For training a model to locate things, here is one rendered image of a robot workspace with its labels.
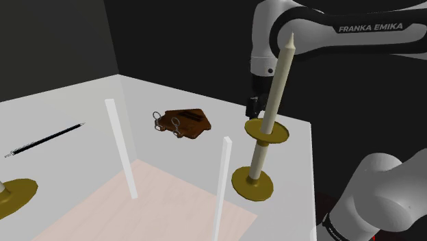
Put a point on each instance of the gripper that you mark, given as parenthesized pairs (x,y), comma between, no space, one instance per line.
(258,87)

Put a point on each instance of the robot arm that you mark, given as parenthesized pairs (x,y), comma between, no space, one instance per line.
(383,200)

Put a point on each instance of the gold candlestick with cream candle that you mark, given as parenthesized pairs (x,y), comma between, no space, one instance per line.
(277,83)

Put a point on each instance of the brown leather key holder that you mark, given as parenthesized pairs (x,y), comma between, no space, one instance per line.
(193,125)

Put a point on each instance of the white table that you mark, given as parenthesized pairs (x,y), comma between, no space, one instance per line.
(186,160)

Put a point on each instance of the black pencil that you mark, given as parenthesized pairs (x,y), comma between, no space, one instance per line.
(43,140)

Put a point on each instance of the gold candlestick base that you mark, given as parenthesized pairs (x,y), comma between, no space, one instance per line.
(18,193)

